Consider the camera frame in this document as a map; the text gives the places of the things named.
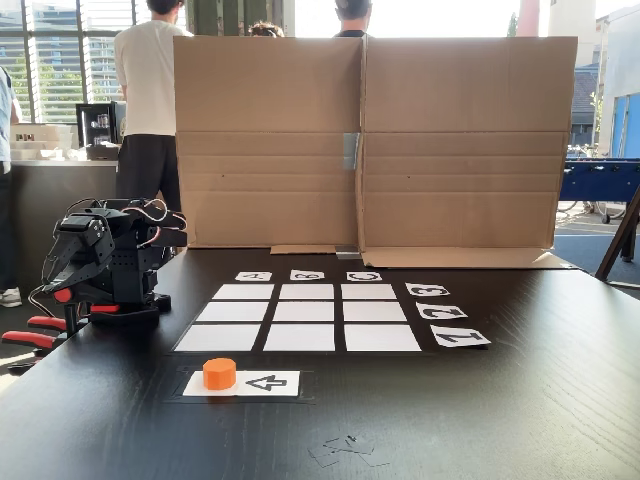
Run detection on round orange token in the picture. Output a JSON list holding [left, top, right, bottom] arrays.
[[202, 357, 237, 391]]

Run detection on white paper grid square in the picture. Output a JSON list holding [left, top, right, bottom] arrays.
[[212, 283, 275, 301], [344, 324, 423, 353], [278, 283, 335, 301], [195, 301, 270, 323], [263, 324, 336, 353], [173, 324, 262, 353], [272, 301, 335, 323], [342, 301, 409, 323], [341, 283, 398, 301]]

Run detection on black red bar clamp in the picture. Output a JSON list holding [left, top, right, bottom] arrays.
[[27, 285, 121, 337], [0, 329, 59, 376]]

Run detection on person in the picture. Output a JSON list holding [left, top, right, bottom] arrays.
[[333, 0, 374, 40], [248, 20, 285, 39], [0, 64, 24, 309], [113, 0, 194, 212]]

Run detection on white plastic tubs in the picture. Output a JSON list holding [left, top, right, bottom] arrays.
[[9, 123, 76, 162]]

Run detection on white arrow paper sheet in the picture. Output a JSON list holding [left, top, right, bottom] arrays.
[[182, 370, 301, 399]]

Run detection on paper label number 3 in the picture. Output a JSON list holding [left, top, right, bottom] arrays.
[[404, 282, 451, 298]]

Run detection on paper label number 2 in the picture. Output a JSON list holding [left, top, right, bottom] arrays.
[[415, 301, 469, 320]]

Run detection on paper label number 1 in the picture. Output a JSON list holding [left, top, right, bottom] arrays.
[[429, 324, 493, 348]]

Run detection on brown cardboard screen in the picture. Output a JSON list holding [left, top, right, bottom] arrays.
[[172, 34, 579, 271]]

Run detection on blue foosball table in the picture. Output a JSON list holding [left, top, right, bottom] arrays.
[[559, 157, 640, 225]]

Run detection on dark wooden stand leg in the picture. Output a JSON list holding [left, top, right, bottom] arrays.
[[594, 184, 640, 301]]

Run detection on black power cable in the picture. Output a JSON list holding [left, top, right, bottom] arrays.
[[28, 284, 57, 320]]

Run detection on red white servo cable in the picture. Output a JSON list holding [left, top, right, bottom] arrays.
[[127, 198, 189, 249]]

